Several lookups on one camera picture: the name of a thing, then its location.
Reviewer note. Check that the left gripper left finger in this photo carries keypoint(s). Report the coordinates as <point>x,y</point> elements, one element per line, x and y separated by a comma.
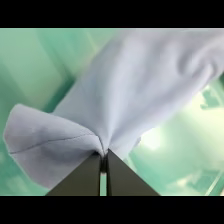
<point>83,181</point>

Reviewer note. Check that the light blue shirt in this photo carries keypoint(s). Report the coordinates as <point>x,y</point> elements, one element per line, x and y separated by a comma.
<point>133,86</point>

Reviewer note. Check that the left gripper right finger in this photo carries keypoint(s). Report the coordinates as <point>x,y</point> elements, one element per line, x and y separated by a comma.
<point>125,181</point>

